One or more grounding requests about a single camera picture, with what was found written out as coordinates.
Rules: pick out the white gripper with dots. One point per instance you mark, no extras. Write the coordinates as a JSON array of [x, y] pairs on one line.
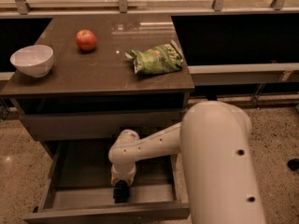
[[123, 173]]

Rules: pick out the dark blueberry rxbar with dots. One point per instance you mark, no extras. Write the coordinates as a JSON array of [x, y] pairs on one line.
[[120, 192]]

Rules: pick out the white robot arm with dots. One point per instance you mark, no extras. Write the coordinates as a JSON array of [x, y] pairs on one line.
[[212, 140]]

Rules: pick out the open middle drawer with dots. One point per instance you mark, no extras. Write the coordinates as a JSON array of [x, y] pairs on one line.
[[78, 189]]

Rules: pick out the closed top drawer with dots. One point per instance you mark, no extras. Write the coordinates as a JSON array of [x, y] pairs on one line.
[[75, 126]]

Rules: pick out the grey drawer cabinet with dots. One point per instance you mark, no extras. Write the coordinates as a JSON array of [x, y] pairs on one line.
[[100, 80]]

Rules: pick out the green chip bag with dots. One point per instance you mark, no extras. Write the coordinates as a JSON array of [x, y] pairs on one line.
[[161, 59]]

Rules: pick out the red apple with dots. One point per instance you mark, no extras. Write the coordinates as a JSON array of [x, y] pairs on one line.
[[86, 40]]

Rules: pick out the white bowl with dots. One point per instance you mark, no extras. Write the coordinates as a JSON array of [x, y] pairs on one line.
[[33, 61]]

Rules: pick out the small black floor object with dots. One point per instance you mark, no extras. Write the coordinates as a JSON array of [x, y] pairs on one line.
[[293, 164]]

